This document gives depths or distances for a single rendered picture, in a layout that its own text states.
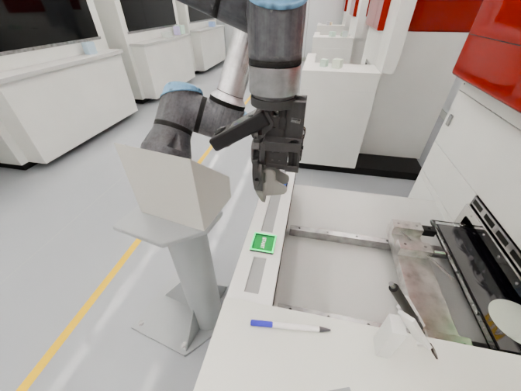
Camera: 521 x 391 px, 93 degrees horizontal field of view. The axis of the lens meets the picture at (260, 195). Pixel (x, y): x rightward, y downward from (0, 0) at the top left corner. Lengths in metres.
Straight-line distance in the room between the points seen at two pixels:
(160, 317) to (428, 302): 1.34
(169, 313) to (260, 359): 1.21
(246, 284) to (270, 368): 0.16
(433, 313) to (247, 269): 0.42
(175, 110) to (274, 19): 0.51
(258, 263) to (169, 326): 1.10
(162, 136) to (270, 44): 0.50
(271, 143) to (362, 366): 0.38
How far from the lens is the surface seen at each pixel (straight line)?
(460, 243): 0.88
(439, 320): 0.71
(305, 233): 0.81
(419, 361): 0.54
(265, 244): 0.60
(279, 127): 0.41
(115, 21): 4.84
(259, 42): 0.37
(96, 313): 1.84
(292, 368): 0.48
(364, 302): 0.73
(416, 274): 0.76
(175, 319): 1.62
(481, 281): 0.81
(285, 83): 0.37
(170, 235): 0.87
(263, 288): 0.54
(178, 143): 0.78
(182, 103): 0.81
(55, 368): 1.80
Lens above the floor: 1.42
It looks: 38 degrees down
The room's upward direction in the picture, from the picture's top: straight up
